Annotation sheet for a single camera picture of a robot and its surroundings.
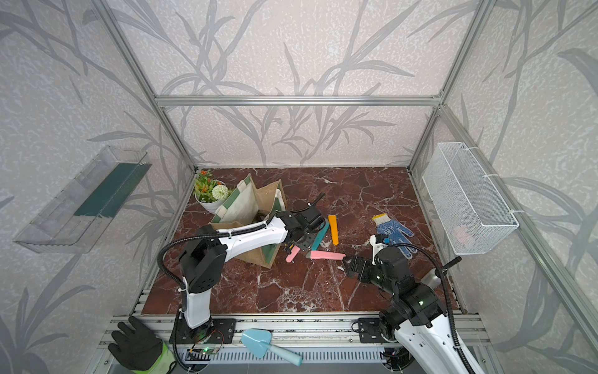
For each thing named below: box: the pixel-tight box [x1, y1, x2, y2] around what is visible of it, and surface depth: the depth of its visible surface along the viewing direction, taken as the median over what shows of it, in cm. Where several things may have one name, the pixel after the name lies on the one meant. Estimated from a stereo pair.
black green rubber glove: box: [107, 316, 177, 374], surface depth 71 cm
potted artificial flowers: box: [193, 169, 233, 212], surface depth 95 cm
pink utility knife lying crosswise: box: [310, 250, 347, 261], surface depth 92 cm
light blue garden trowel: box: [241, 328, 303, 366], surface depth 72 cm
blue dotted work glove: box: [372, 212, 418, 260], surface depth 101 cm
